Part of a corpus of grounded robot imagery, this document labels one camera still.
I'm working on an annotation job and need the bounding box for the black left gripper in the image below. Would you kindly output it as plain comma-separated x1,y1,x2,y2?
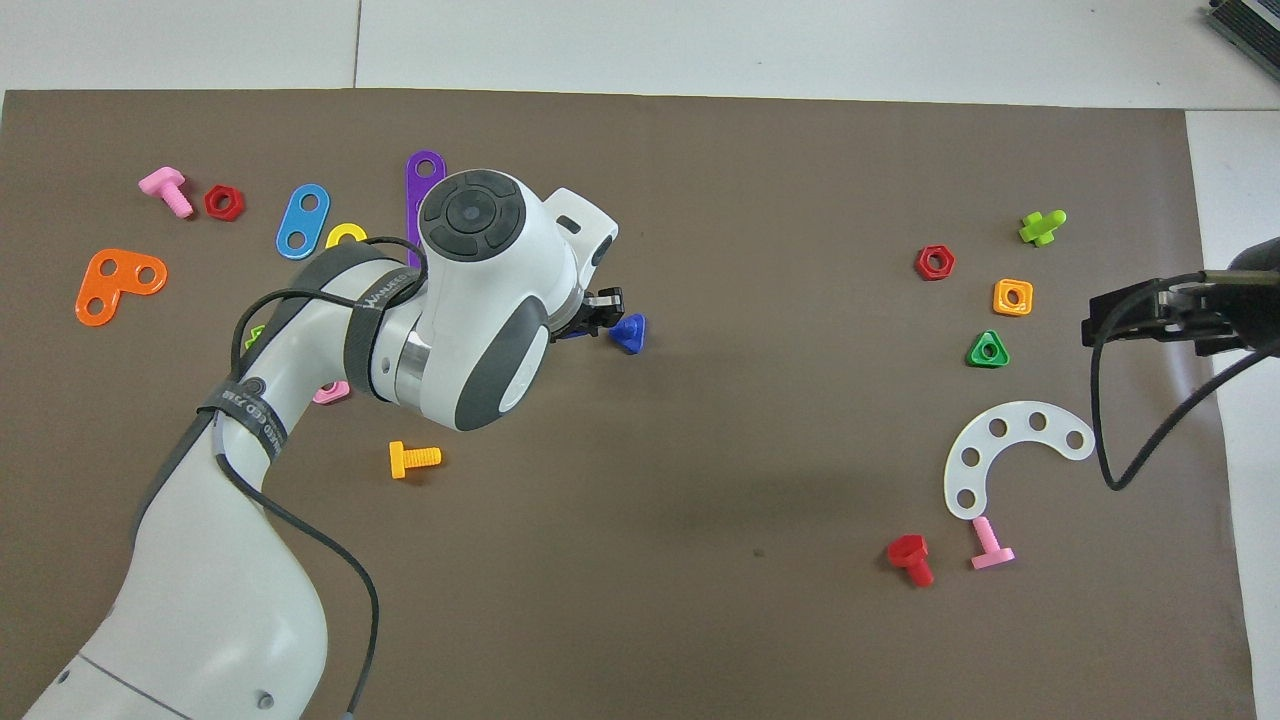
548,287,626,341

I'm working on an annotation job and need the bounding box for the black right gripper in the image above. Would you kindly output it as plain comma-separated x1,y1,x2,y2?
1083,276,1251,358

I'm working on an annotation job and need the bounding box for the lime cross-head plastic screw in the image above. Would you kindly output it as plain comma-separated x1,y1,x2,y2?
1018,209,1068,247

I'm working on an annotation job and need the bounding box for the orange plastic screw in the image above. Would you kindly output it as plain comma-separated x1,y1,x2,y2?
388,440,442,480

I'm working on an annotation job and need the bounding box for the pink plastic screw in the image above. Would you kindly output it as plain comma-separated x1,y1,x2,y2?
138,167,195,219
970,515,1016,571

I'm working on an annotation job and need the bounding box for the red plastic screw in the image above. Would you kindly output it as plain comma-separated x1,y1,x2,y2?
887,534,935,588

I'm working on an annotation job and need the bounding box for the purple four-hole strip plate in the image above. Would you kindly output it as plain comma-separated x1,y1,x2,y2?
405,150,447,268

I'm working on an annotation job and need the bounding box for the brown table mat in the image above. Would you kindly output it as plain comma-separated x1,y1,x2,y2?
0,88,1259,720

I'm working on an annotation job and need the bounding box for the white curved perforated plate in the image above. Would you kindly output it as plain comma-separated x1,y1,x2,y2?
943,401,1097,521

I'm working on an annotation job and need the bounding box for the blue two-hole strip plate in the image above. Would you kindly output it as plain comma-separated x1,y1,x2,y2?
275,183,331,261

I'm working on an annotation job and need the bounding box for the grey finned device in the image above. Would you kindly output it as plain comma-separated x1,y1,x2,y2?
1205,0,1280,59

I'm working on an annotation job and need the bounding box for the orange heart-shaped plate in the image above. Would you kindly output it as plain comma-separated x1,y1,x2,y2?
75,248,169,328

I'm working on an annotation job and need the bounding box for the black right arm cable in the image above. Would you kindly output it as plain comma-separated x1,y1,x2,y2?
1092,280,1280,491

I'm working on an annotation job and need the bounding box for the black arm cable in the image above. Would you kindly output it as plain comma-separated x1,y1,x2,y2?
215,235,431,720
1092,280,1280,491

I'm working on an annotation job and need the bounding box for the black velcro cable strap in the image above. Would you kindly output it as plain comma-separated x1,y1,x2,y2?
343,262,426,403
197,378,289,456

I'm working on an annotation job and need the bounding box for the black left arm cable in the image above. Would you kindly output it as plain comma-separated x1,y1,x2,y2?
215,235,431,720

